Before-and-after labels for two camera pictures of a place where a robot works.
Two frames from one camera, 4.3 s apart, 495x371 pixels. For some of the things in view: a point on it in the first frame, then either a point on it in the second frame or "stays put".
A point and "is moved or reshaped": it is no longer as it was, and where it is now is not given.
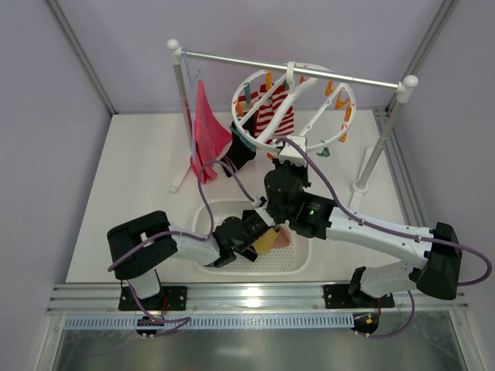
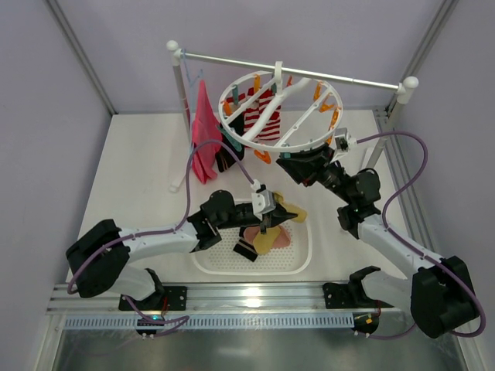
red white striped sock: [287, 126] -> [271, 131]
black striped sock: [240, 153] -> [228, 154]
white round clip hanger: [299, 73] -> [273, 104]
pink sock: [284, 238] stays put
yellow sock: [264, 243] stays put
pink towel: [210, 135] stays put
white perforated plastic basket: [295, 259] stays put
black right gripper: [288, 170] -> [313, 166]
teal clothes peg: [325, 153] is moved or reshaped
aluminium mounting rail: [236, 296] stays put
